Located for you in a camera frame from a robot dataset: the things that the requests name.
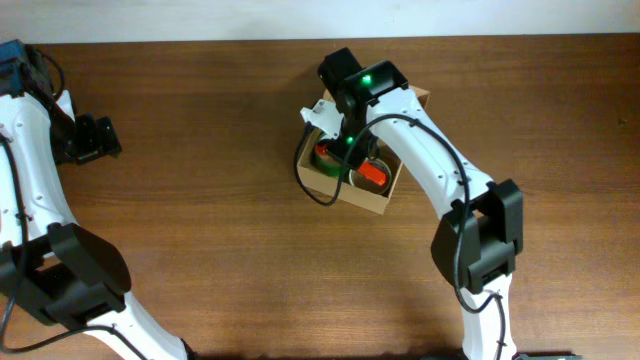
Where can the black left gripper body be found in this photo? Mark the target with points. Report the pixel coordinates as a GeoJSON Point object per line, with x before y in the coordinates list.
{"type": "Point", "coordinates": [86, 141]}

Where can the cream masking tape roll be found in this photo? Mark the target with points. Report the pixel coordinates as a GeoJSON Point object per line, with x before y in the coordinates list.
{"type": "Point", "coordinates": [360, 182]}

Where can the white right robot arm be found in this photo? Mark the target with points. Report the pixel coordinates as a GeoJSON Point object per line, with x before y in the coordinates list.
{"type": "Point", "coordinates": [480, 232]}

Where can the green tape roll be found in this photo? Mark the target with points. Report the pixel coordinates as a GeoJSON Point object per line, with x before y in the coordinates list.
{"type": "Point", "coordinates": [326, 162]}

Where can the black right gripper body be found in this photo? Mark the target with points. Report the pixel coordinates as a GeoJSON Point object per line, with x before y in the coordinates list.
{"type": "Point", "coordinates": [348, 134]}

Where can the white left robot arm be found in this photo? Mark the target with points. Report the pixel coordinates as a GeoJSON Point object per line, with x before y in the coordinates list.
{"type": "Point", "coordinates": [52, 268]}

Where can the brown cardboard box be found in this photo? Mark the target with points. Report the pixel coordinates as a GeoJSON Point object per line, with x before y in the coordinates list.
{"type": "Point", "coordinates": [312, 179]}

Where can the orange utility knife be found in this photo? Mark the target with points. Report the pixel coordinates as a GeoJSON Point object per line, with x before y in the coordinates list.
{"type": "Point", "coordinates": [372, 173]}

